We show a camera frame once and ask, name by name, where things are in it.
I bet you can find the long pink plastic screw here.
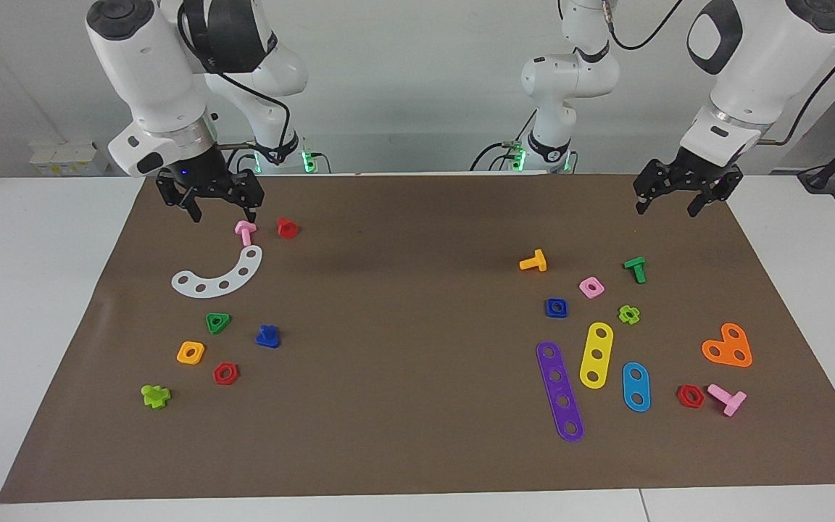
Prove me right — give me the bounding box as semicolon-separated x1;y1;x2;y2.
707;384;747;417

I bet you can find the white curved perforated plate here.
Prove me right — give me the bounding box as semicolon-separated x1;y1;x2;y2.
171;245;264;299

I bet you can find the white box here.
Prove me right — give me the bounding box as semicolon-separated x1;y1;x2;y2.
30;141;108;176

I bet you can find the orange L-shaped plate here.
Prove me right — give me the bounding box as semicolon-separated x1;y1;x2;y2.
701;323;753;368

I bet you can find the yellow three-hole plate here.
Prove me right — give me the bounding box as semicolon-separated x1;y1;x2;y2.
579;322;615;390

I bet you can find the blue two-hole plate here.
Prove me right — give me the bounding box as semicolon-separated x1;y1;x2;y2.
621;362;652;413

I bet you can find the purple four-hole plate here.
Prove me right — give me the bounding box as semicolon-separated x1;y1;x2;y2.
536;341;585;442

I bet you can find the brown table mat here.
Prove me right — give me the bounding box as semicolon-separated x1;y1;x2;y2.
0;173;835;504

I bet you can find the black base cable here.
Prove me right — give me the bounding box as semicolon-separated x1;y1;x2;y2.
470;140;534;173
233;145;332;175

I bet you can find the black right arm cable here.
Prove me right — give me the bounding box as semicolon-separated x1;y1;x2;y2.
177;7;295;171

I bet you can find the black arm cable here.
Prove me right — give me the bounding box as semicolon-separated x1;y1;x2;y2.
177;7;295;171
604;0;835;146

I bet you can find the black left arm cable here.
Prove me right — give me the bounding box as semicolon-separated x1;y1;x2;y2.
604;0;835;146

